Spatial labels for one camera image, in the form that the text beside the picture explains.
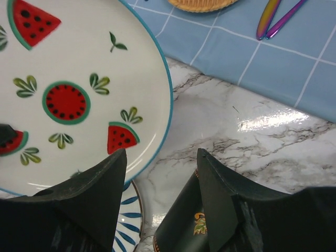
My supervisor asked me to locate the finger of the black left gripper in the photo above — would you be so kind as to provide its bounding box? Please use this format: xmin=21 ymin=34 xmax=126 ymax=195
xmin=0 ymin=124 xmax=16 ymax=145

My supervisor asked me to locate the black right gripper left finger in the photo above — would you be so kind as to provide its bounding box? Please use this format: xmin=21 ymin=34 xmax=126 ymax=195
xmin=1 ymin=149 xmax=127 ymax=251

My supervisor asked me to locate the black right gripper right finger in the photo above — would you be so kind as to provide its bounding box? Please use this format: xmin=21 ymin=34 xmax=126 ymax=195
xmin=197 ymin=149 xmax=335 ymax=251

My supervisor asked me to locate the blue striped white plate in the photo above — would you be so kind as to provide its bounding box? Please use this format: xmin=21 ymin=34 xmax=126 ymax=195
xmin=112 ymin=181 xmax=143 ymax=252

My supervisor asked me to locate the black skull pattern mug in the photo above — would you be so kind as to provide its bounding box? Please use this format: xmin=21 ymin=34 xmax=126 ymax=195
xmin=153 ymin=170 xmax=209 ymax=251

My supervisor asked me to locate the white watermelon round plate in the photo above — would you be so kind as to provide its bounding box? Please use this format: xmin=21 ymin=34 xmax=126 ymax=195
xmin=1 ymin=1 xmax=173 ymax=196

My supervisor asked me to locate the blue checked cloth mat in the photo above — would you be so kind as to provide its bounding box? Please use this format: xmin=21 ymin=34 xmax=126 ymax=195
xmin=129 ymin=1 xmax=335 ymax=122

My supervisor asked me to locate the iridescent rainbow spoon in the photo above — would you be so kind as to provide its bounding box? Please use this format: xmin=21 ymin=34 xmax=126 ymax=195
xmin=265 ymin=0 xmax=307 ymax=39

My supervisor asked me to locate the iridescent rainbow knife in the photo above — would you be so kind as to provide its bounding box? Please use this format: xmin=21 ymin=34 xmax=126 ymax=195
xmin=256 ymin=0 xmax=281 ymax=40

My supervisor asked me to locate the round woven wicker plate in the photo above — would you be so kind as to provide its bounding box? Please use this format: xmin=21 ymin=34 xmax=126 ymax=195
xmin=168 ymin=0 xmax=237 ymax=13

